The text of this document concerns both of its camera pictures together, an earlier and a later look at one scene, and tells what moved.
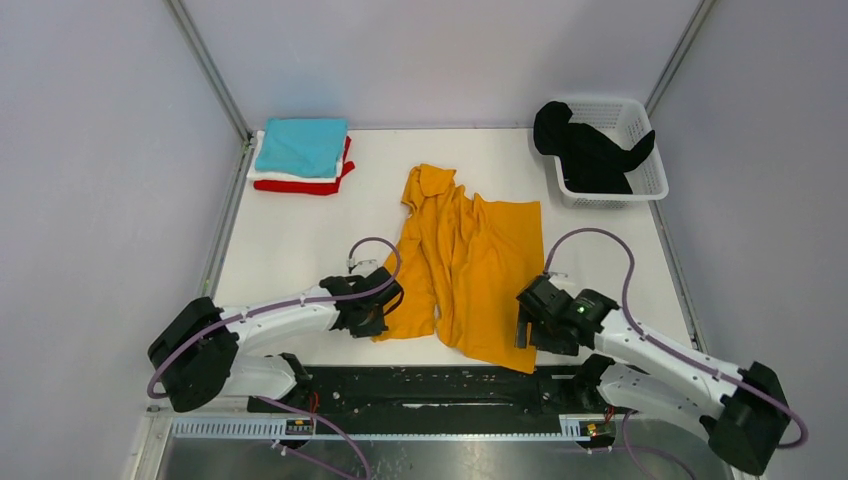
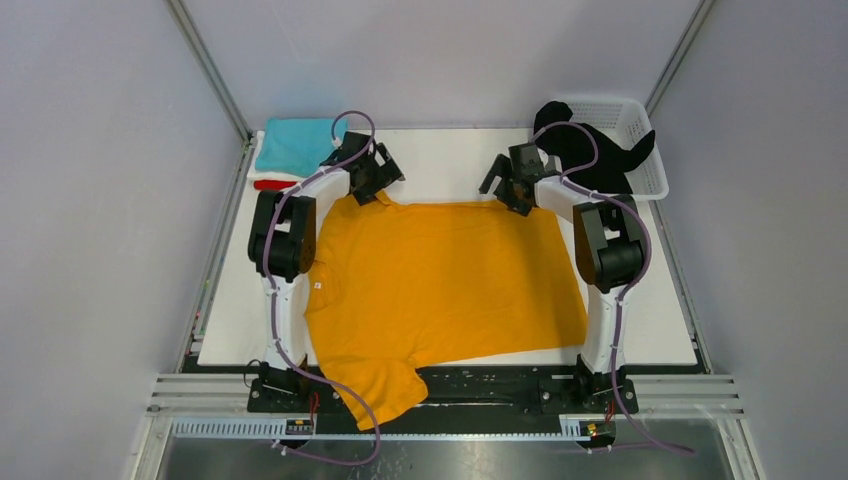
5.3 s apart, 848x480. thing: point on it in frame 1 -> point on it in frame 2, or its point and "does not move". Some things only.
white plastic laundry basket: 626,121 does not move
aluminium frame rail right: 691,34 does not move
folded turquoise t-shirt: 303,146 does not move
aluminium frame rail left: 246,151 does not move
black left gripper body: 373,325 -> 376,177
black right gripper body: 542,334 -> 506,190
